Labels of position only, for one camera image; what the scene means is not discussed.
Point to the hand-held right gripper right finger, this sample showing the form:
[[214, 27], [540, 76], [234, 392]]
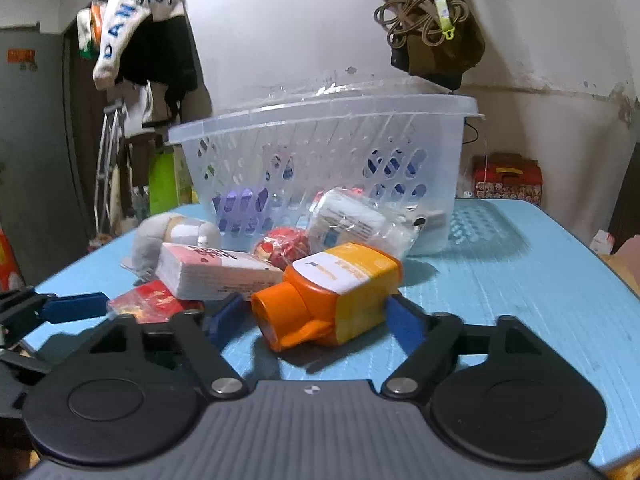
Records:
[[403, 324]]

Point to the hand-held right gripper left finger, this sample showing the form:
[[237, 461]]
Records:
[[223, 320]]

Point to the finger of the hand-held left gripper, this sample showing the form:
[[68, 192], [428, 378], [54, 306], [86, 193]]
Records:
[[75, 307], [25, 361]]

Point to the orange plastic bottle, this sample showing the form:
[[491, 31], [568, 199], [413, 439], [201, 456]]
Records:
[[330, 294]]

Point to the clear plastic basket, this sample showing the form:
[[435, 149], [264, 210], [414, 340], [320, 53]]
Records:
[[325, 150]]

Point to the white pink tissue pack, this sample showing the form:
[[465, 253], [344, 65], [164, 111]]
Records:
[[215, 272]]

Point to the red flat packet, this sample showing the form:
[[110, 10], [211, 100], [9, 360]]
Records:
[[150, 302]]

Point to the orange printed bag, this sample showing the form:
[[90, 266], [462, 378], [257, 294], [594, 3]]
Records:
[[7, 260]]

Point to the red round wrapped snack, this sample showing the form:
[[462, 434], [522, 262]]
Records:
[[282, 246]]

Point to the grey white plush toy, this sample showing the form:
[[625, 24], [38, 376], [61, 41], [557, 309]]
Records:
[[172, 232]]

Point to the purple box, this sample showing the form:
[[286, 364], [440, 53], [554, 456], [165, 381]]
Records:
[[240, 207]]

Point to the clear wrapped white package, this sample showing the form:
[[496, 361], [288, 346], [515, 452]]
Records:
[[350, 222]]

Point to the green bag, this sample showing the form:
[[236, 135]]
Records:
[[167, 182]]

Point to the red gift box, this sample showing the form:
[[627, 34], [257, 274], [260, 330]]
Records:
[[507, 180]]

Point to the white carton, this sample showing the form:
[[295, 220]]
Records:
[[602, 242]]

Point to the red door sign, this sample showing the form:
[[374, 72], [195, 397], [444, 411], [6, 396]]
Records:
[[21, 58]]

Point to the black hanging garment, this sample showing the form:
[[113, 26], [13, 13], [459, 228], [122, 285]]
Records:
[[165, 55]]

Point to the dark brown hanging bag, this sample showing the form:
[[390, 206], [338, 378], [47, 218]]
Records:
[[450, 55]]

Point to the orange green white cloth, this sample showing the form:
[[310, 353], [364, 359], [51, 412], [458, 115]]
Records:
[[89, 30]]

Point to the white lettered garment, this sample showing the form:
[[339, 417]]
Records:
[[120, 20]]

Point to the metal folding frame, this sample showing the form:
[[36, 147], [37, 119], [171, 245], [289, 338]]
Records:
[[107, 160]]

